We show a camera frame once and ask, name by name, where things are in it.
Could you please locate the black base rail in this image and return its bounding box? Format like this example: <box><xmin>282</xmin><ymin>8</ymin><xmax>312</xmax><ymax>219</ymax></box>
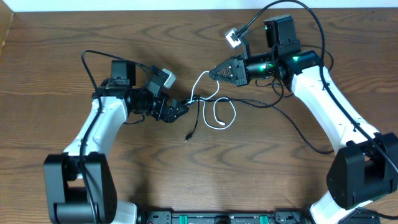
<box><xmin>136</xmin><ymin>210</ymin><xmax>382</xmax><ymax>224</ymax></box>

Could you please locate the long black usb cable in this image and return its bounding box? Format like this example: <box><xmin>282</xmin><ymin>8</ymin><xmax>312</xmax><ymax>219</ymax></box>
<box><xmin>223</xmin><ymin>45</ymin><xmax>335</xmax><ymax>156</ymax></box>

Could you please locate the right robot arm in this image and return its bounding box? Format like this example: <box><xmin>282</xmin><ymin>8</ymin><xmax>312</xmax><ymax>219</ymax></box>
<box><xmin>210</xmin><ymin>15</ymin><xmax>397</xmax><ymax>223</ymax></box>

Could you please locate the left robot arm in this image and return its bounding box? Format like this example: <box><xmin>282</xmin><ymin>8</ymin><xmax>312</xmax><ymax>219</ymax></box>
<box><xmin>44</xmin><ymin>60</ymin><xmax>188</xmax><ymax>223</ymax></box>

